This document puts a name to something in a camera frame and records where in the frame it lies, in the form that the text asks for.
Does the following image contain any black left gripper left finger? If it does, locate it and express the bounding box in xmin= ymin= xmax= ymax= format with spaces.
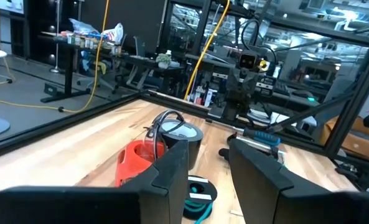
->
xmin=0 ymin=139 xmax=190 ymax=224

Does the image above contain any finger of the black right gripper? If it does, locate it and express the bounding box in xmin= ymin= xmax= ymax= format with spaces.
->
xmin=223 ymin=101 xmax=238 ymax=122
xmin=238 ymin=100 xmax=254 ymax=118

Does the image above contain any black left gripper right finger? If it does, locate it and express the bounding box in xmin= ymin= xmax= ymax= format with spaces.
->
xmin=228 ymin=138 xmax=369 ymax=224

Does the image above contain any teal sleeved cable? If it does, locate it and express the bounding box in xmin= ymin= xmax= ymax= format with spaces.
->
xmin=182 ymin=174 xmax=218 ymax=224

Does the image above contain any blue and black screwdriver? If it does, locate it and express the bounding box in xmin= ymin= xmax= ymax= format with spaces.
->
xmin=205 ymin=119 xmax=281 ymax=147

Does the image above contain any black tape roll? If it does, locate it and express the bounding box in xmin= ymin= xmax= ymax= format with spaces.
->
xmin=157 ymin=118 xmax=204 ymax=170

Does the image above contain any red plastic tape dispenser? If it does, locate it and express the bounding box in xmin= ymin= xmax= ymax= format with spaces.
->
xmin=114 ymin=139 xmax=166 ymax=187

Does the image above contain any small potted plant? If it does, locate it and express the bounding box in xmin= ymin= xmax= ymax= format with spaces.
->
xmin=155 ymin=49 xmax=172 ymax=70

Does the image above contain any grey office chair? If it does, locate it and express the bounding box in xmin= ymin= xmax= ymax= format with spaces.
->
xmin=121 ymin=35 xmax=156 ymax=91

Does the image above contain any black standing desk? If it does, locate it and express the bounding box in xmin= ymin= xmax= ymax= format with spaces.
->
xmin=40 ymin=30 xmax=129 ymax=104

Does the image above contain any white plastic bag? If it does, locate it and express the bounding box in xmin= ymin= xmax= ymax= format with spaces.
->
xmin=101 ymin=22 xmax=124 ymax=44

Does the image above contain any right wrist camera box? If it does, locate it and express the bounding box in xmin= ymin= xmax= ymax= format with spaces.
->
xmin=238 ymin=52 xmax=259 ymax=71

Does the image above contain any yellow power cord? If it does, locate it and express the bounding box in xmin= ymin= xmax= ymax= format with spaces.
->
xmin=184 ymin=0 xmax=231 ymax=100

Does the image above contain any yellow cord with black plug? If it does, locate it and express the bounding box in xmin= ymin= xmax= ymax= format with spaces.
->
xmin=0 ymin=0 xmax=111 ymax=113

